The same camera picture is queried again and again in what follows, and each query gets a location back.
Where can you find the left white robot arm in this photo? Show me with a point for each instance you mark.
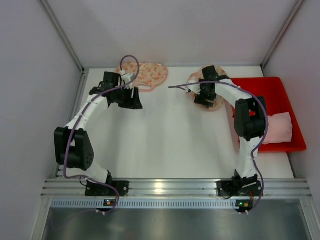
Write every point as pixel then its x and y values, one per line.
pixel 73 147

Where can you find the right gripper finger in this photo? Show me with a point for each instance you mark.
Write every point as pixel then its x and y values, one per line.
pixel 210 103
pixel 200 99

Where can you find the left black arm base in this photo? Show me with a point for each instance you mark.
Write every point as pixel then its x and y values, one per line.
pixel 107 189

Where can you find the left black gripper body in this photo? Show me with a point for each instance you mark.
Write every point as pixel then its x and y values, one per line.
pixel 127 98

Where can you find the slotted grey cable duct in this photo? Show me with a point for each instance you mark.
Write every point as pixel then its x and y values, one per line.
pixel 151 203

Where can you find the pink cloth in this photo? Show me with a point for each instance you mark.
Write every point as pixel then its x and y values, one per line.
pixel 280 129

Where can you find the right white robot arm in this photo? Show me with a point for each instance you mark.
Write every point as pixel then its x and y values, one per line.
pixel 250 124

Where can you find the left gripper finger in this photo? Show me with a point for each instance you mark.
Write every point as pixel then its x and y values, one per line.
pixel 135 95
pixel 132 104

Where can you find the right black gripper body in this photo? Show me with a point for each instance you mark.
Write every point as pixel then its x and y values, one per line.
pixel 205 95

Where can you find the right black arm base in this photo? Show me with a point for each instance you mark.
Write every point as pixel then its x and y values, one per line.
pixel 228 188

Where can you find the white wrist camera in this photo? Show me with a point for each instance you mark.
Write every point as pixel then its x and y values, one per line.
pixel 193 89
pixel 127 77

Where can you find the red plastic tray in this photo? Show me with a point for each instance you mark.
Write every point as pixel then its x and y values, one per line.
pixel 277 102

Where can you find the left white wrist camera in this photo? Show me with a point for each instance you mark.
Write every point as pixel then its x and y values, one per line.
pixel 127 77

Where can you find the aluminium mounting rail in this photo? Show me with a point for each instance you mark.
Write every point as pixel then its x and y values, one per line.
pixel 203 188

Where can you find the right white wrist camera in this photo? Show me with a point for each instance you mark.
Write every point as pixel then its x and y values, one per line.
pixel 193 89

